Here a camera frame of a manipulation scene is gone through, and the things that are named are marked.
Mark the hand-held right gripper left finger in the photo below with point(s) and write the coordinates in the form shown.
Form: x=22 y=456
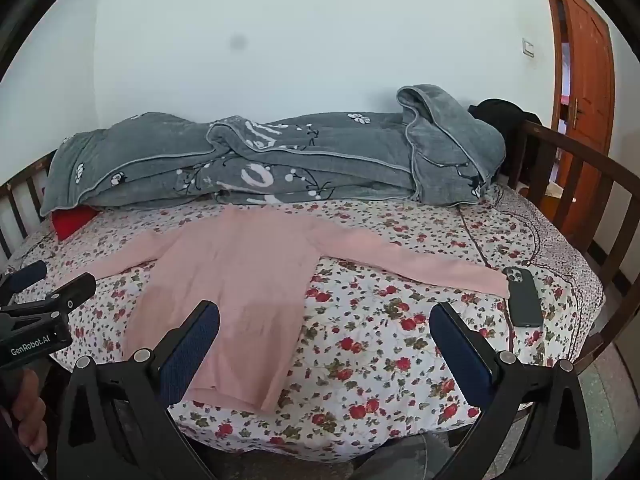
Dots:
x=192 y=355

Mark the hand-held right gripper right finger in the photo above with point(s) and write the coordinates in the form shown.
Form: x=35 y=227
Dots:
x=460 y=355

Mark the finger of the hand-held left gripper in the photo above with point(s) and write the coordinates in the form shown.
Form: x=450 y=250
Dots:
x=27 y=272
x=70 y=290

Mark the pink knit sweater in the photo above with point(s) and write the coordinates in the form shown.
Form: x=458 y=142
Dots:
x=240 y=280

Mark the person's left hand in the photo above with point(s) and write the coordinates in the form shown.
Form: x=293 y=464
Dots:
x=27 y=405

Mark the red pillow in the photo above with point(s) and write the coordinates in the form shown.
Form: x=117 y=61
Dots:
x=70 y=222

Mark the dark smartphone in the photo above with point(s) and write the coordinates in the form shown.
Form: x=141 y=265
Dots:
x=522 y=297

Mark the floral bed sheet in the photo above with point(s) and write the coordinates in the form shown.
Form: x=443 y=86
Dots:
x=375 y=320

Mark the person's grey pants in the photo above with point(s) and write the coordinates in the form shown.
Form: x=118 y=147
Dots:
x=400 y=460

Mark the grey printed blanket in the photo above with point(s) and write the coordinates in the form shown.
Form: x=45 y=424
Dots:
x=300 y=160

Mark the black garment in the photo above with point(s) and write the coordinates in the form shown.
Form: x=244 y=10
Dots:
x=500 y=110

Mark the wooden door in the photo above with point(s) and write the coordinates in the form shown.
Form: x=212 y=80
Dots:
x=590 y=60

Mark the white light switch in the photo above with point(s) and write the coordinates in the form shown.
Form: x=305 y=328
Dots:
x=528 y=47

